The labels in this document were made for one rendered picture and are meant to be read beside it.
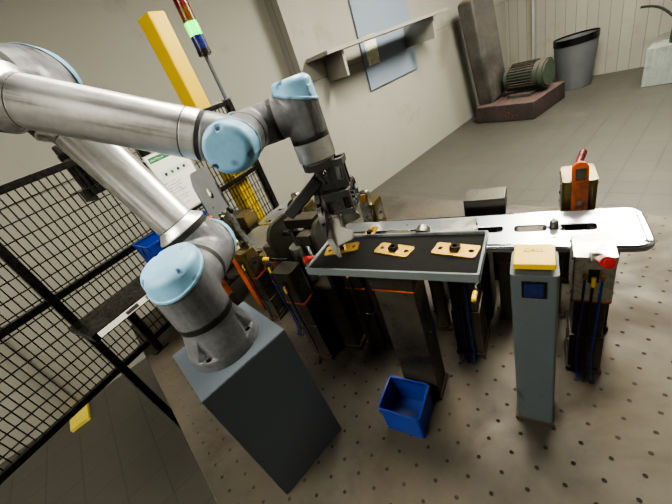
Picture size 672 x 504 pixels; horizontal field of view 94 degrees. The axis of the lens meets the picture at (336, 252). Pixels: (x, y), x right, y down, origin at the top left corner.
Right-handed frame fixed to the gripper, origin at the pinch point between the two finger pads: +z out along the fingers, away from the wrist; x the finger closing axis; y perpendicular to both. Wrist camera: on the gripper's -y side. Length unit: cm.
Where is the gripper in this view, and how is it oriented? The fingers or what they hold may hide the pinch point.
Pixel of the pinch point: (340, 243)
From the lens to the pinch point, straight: 73.9
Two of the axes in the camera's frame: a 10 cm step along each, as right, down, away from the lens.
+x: 2.1, -5.7, 8.0
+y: 9.3, -1.5, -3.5
